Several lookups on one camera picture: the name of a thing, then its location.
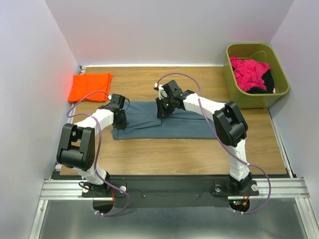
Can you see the crumpled black t-shirt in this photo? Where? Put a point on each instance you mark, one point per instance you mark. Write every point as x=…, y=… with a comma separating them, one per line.
x=269, y=84

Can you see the aluminium extrusion rail frame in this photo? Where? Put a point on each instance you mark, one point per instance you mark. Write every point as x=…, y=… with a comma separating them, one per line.
x=282, y=210

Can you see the olive green plastic bin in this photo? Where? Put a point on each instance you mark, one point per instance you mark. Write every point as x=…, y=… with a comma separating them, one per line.
x=261, y=53

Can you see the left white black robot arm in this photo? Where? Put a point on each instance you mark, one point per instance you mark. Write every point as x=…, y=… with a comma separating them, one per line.
x=80, y=143

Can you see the folded orange t-shirt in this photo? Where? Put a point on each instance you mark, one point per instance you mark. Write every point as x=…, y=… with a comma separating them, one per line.
x=85, y=84

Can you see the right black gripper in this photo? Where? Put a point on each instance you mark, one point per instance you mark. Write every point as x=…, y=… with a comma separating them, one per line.
x=160, y=113

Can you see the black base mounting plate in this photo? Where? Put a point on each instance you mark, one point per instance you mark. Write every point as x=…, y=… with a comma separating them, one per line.
x=170, y=192

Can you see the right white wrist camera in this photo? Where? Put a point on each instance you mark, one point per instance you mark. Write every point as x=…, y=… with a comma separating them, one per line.
x=160, y=90

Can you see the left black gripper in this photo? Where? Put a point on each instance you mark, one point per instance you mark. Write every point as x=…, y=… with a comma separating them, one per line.
x=123, y=124

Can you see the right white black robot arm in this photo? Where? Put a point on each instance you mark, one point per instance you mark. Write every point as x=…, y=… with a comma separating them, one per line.
x=230, y=127

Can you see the crumpled pink t-shirt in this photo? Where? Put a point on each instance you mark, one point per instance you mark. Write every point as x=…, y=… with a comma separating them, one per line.
x=248, y=73

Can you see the blue-grey t-shirt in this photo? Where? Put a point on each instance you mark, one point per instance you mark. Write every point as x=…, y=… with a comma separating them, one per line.
x=143, y=123

